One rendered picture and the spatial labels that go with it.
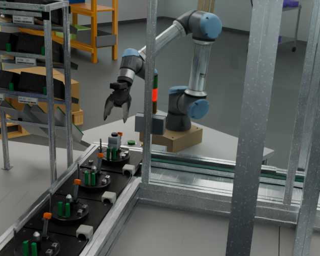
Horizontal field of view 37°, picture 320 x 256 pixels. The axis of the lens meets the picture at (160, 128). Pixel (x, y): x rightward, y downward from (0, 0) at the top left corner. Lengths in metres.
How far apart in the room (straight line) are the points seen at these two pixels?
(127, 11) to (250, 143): 11.31
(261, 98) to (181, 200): 1.24
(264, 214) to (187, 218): 0.31
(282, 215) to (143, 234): 0.56
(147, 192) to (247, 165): 1.20
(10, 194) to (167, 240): 0.73
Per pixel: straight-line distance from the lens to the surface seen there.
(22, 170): 2.38
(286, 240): 1.94
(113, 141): 2.14
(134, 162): 2.16
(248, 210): 0.90
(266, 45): 0.79
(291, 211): 1.99
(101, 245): 1.65
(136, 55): 2.24
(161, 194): 2.02
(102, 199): 1.86
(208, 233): 1.90
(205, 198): 1.99
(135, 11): 12.29
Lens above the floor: 1.90
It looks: 21 degrees down
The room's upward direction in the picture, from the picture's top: 3 degrees clockwise
